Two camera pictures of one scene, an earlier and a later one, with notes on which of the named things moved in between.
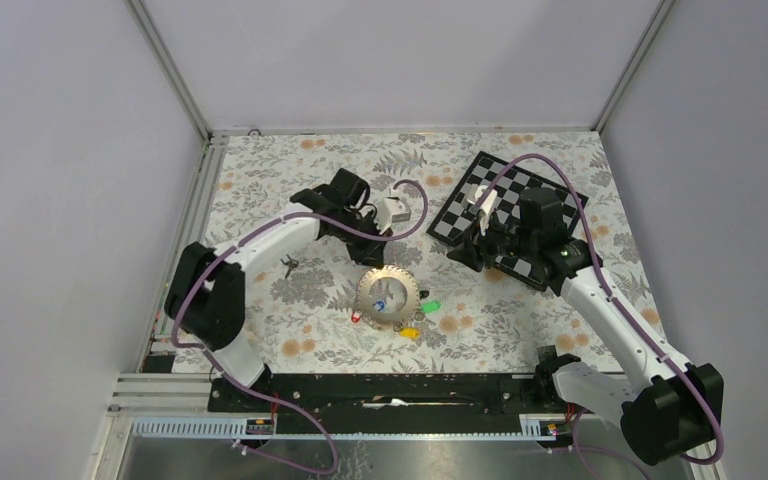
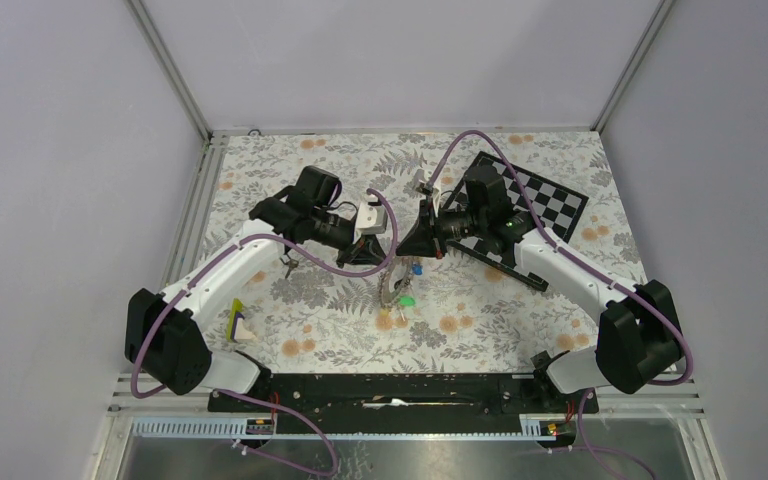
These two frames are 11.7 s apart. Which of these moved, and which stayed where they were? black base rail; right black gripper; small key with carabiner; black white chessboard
Moved: right black gripper
Stayed: black white chessboard; small key with carabiner; black base rail
